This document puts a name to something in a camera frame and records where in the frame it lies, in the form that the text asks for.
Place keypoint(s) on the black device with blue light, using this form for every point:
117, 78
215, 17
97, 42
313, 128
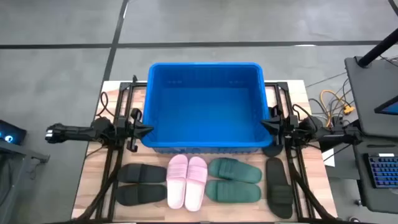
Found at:
11, 132

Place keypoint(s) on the blue plastic bin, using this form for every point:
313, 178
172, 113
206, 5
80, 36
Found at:
205, 109

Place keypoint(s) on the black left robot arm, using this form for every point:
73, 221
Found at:
77, 132

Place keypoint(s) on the black slide sandal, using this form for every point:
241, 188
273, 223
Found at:
140, 195
141, 173

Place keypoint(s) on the dark grey slide sandal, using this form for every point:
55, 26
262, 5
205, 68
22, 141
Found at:
272, 151
280, 189

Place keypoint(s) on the pink slide sandal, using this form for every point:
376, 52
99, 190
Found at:
176, 183
196, 186

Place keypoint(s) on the white paper sheet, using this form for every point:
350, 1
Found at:
329, 158

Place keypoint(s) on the black round pole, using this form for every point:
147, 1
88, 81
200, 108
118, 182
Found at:
377, 48

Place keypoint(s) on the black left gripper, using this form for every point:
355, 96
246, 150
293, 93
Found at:
133, 130

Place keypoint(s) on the grey metal stand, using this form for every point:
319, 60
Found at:
18, 155

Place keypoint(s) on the green slide sandal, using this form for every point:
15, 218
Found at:
234, 170
233, 192

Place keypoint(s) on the grey keyboard tray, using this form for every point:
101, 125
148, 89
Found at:
360, 193

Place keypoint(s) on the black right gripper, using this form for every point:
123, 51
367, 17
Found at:
286, 127

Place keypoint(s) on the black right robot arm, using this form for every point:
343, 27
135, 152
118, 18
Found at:
335, 133

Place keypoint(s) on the black tablet screen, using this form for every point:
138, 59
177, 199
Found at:
390, 107

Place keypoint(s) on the grey desk panel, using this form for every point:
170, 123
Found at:
367, 93

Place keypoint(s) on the backlit computer keyboard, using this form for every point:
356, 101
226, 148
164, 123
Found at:
384, 171

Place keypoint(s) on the black aluminium extrusion frame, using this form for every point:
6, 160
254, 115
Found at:
109, 174

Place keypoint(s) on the black desk support bar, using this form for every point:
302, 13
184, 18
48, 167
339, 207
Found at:
329, 147

